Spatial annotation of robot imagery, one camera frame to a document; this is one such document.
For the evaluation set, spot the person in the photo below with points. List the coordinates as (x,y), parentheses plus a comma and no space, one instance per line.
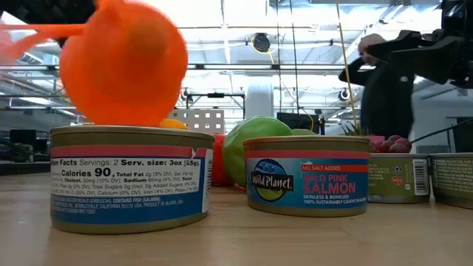
(384,103)

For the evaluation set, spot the orange fruit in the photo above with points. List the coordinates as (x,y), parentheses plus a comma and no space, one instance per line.
(173,124)

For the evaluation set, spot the orange plastic bottle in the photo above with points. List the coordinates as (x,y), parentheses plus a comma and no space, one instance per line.
(125,66)

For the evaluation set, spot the black background monitor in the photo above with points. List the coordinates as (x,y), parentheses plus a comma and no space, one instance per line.
(295,122)
(22,138)

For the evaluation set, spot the white perforated basket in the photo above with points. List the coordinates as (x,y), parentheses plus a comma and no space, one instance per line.
(207,122)

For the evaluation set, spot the blue salmon can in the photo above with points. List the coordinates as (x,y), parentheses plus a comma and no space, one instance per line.
(129,192)
(306,184)

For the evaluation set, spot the potted succulent plant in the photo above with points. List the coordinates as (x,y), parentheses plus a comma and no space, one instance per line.
(354,130)

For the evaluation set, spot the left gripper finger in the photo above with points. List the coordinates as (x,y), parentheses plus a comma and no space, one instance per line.
(48,11)

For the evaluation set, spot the red plastic tray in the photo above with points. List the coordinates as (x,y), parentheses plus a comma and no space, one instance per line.
(377,138)

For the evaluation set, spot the red apple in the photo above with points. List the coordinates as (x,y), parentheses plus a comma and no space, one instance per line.
(220,162)

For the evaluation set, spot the red grapes bunch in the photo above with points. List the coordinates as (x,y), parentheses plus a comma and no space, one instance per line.
(397,146)

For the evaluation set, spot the green label can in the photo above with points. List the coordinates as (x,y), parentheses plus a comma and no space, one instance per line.
(454,177)
(391,177)

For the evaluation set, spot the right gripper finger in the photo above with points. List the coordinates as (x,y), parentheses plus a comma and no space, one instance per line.
(432,59)
(399,44)

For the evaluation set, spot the green apple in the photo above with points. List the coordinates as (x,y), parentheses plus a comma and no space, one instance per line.
(251,133)

